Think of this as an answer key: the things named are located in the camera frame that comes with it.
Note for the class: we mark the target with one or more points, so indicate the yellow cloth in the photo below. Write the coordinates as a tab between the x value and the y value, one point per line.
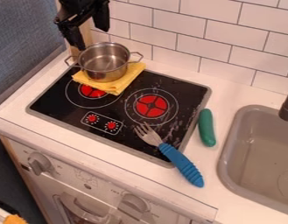
118	84

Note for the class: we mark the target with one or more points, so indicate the toy sink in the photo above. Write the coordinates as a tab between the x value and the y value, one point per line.
259	163

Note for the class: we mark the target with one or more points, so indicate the silver pot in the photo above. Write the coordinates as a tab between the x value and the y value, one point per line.
104	61

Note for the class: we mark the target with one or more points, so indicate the toy stove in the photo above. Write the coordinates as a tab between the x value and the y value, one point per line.
122	116

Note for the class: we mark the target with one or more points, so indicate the tap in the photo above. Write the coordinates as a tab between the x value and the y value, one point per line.
287	108

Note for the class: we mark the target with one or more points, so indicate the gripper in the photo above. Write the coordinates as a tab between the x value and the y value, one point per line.
80	5

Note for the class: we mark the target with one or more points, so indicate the green toy cucumber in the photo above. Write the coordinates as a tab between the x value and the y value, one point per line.
206	128

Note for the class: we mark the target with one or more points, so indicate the blue fork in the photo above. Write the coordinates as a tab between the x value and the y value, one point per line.
181	162

